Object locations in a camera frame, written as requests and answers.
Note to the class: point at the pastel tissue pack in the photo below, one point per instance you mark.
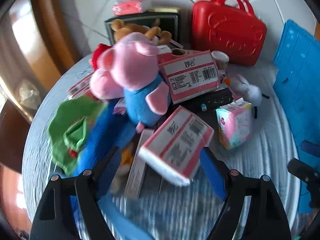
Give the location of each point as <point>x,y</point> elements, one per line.
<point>235,125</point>

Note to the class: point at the blue plush toy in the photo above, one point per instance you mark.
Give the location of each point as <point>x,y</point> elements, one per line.
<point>102,132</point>

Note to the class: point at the blue plastic crate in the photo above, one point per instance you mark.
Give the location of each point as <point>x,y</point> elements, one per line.
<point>295,80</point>

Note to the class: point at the pink pig plush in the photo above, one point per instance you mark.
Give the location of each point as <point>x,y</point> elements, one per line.
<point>132,62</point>

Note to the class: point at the pink packet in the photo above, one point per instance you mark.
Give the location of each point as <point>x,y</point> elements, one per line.
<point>127,6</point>

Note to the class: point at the green plush toy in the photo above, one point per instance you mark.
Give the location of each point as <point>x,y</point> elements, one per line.
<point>72,127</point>

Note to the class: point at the pink white carton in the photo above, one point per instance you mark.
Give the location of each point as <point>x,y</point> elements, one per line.
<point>78,87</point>
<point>178,53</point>
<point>175,145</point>
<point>190,77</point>

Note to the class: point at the clear plastic bag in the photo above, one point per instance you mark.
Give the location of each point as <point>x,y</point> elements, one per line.
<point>30,92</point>

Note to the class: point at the black flat box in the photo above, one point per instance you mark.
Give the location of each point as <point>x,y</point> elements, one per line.
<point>217,99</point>

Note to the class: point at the red plush hat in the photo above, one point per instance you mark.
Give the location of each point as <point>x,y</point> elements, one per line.
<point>98,55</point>

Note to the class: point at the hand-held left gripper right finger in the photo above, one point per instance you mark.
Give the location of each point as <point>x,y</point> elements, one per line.
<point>212,175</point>

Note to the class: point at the red toy suitcase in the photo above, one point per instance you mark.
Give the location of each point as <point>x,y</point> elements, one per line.
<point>225,35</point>

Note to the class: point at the white plush toy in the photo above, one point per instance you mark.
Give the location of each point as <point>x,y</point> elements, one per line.
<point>250,90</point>

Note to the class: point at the white long carton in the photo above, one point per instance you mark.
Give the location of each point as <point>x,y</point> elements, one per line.
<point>136,170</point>

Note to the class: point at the brown teddy plush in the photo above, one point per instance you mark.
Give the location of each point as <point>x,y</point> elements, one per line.
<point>125,30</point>

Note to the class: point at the paper cup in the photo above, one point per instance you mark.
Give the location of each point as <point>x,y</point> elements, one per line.
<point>220,58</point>

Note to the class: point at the white striped tablecloth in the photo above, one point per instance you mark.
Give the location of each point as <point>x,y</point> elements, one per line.
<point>262,155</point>

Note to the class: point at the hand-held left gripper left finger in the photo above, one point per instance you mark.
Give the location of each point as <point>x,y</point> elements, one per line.
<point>110,170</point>

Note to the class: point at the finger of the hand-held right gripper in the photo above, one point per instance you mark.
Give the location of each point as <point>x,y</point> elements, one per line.
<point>301,170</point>
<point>311,148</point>

